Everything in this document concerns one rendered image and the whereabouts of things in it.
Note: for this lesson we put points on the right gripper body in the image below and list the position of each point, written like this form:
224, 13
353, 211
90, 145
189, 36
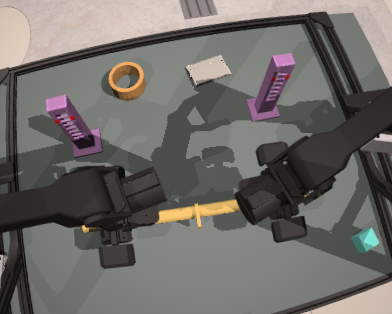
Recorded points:
289, 228

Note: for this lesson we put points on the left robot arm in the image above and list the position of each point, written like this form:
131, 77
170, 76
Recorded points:
81, 198

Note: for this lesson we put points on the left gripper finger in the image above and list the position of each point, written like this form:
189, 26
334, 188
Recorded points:
105, 242

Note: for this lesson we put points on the orange ring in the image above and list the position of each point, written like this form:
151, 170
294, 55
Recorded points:
121, 70

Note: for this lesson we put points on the small turquoise cube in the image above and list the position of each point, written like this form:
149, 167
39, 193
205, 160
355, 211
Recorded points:
365, 240

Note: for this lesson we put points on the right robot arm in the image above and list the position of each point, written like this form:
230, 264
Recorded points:
314, 161

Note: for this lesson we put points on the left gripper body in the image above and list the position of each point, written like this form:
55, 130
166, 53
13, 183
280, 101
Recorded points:
116, 256

